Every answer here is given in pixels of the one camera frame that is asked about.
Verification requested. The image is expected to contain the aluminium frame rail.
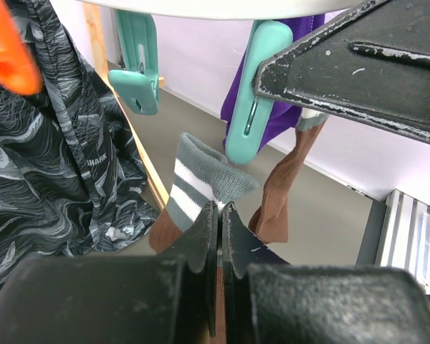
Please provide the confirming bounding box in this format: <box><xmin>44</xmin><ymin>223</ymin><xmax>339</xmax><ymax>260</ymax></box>
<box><xmin>356</xmin><ymin>189</ymin><xmax>430</xmax><ymax>294</ymax></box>

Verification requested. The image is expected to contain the brown sock with stripes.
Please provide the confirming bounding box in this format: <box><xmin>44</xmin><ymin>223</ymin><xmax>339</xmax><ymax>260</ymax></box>
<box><xmin>248</xmin><ymin>108</ymin><xmax>329</xmax><ymax>244</ymax></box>

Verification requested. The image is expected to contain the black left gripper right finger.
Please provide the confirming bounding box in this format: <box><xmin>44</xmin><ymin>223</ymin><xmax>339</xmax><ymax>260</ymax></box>
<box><xmin>222</xmin><ymin>204</ymin><xmax>430</xmax><ymax>343</ymax></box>

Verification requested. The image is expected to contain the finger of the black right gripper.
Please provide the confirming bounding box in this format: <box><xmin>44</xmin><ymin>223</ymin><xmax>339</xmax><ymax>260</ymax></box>
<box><xmin>255</xmin><ymin>0</ymin><xmax>430</xmax><ymax>145</ymax></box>

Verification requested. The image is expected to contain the white round sock hanger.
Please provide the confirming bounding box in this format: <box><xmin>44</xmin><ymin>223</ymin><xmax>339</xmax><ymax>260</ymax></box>
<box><xmin>77</xmin><ymin>0</ymin><xmax>366</xmax><ymax>19</ymax></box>

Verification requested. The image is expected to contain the purple sock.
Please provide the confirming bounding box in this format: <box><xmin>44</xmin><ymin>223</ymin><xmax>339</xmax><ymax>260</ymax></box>
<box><xmin>220</xmin><ymin>14</ymin><xmax>325</xmax><ymax>150</ymax></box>

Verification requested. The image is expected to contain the dark patterned sock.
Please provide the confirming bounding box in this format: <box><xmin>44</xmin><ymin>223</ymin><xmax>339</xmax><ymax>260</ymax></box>
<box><xmin>0</xmin><ymin>1</ymin><xmax>157</xmax><ymax>289</ymax></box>

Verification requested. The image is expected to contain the orange clothespin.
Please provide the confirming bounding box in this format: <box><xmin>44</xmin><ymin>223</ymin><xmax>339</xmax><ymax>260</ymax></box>
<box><xmin>0</xmin><ymin>1</ymin><xmax>42</xmax><ymax>96</ymax></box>

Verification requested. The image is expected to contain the teal clothespin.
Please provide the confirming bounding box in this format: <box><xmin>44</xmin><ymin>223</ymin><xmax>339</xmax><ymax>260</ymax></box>
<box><xmin>225</xmin><ymin>20</ymin><xmax>293</xmax><ymax>165</ymax></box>
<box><xmin>107</xmin><ymin>9</ymin><xmax>159</xmax><ymax>115</ymax></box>

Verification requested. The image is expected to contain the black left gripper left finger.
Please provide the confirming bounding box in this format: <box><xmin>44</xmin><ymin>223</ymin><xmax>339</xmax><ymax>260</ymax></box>
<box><xmin>0</xmin><ymin>203</ymin><xmax>219</xmax><ymax>343</ymax></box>

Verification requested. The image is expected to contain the wooden hanger stand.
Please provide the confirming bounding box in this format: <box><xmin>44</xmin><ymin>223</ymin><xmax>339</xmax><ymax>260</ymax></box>
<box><xmin>82</xmin><ymin>1</ymin><xmax>168</xmax><ymax>211</ymax></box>

